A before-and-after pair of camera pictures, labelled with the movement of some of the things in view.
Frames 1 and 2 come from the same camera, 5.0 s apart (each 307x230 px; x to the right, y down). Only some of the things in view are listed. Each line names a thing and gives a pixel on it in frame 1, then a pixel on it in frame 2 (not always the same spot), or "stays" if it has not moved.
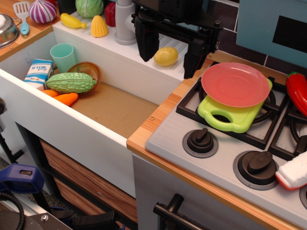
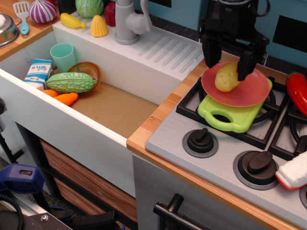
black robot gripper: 187,18 -> 232,22
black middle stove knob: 256,170 stays
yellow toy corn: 99,27 stays
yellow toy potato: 166,56 -> 226,78
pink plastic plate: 236,85 stays
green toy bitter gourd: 71,82 stays
